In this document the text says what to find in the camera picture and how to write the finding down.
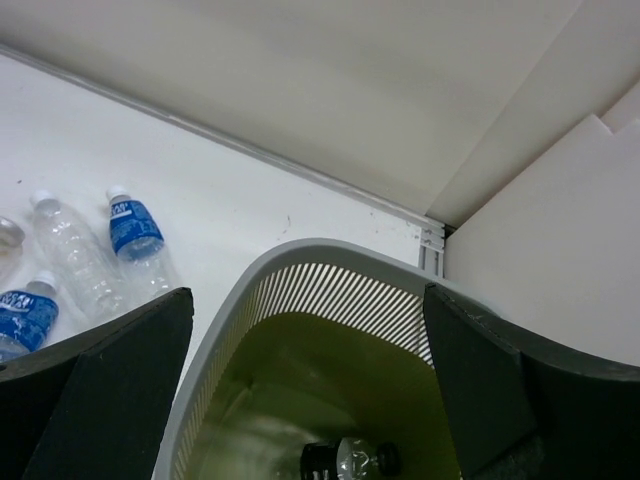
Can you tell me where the green mesh waste bin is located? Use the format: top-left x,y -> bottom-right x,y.
155,240 -> 479,479

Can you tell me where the blue label bottle far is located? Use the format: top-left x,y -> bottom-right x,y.
106,185 -> 178,301

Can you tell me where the aluminium rail back edge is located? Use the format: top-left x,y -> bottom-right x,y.
1,43 -> 447,277

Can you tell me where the black label small bottle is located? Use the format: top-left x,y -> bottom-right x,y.
300,437 -> 402,480

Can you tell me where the blue label bottle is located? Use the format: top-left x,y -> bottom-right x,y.
106,185 -> 178,301
1,270 -> 60,363

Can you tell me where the clear capless bottle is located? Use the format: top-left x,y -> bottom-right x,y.
1,216 -> 26,282

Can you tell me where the clear white cap bottle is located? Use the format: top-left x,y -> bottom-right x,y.
30,190 -> 129,324

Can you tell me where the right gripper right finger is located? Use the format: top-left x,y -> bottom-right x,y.
423,283 -> 639,479

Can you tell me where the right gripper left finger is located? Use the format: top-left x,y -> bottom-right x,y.
1,288 -> 194,479

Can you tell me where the blue label bottle near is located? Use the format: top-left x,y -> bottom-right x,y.
1,270 -> 60,363

